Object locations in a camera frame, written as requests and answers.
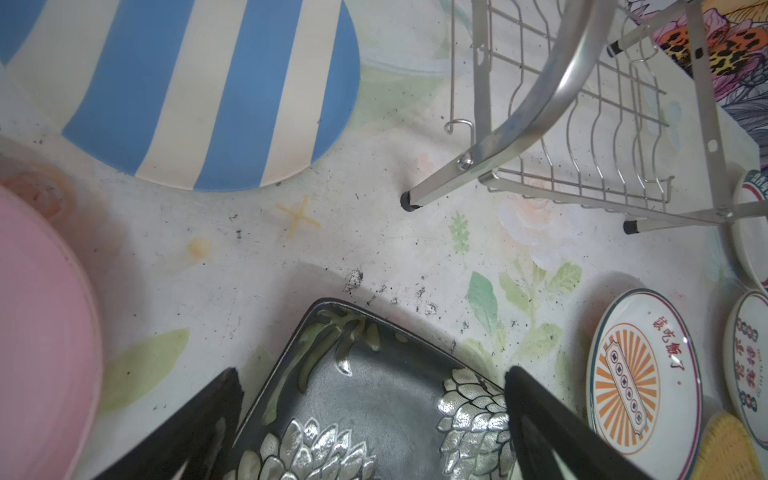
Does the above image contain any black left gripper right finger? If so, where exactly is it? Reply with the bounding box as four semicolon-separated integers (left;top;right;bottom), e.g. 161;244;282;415
504;366;648;479

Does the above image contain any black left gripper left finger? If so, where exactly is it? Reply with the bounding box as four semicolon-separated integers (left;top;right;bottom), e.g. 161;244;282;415
97;368;244;479

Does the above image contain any orange sunburst white plate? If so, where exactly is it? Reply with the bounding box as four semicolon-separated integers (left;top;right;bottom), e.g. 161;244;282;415
586;288;703;479

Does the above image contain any pink round plate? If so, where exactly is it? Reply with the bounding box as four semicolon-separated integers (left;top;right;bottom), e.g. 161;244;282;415
1;189;103;479

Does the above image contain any yellow woven square tray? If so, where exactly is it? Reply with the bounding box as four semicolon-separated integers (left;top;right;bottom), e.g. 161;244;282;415
691;411;764;480

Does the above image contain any white plate with colored dots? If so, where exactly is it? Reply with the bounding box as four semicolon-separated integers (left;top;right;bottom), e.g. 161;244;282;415
722;292;767;450

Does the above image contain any green red rimmed white plate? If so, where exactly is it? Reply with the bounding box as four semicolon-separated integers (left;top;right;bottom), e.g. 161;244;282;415
731;170;767;295

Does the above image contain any blue white striped plate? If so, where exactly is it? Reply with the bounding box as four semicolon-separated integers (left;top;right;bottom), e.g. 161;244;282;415
1;1;361;191

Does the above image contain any steel wire dish rack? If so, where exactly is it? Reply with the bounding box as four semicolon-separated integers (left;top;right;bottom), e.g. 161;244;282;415
400;1;767;235

